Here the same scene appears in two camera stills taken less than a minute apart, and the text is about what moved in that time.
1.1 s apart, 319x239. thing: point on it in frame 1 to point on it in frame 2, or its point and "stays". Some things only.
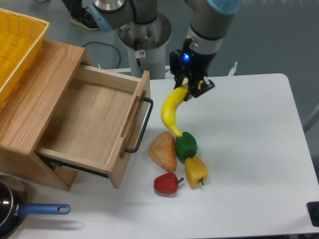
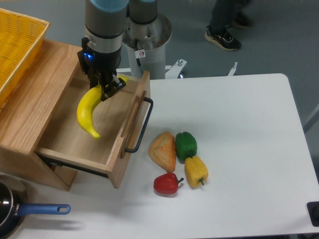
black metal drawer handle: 145,126 stays
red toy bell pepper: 166,183 stays
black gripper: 191,61 to 101,66
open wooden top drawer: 97,123 stays
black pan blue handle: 14,207 stays
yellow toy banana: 175,97 to 86,105
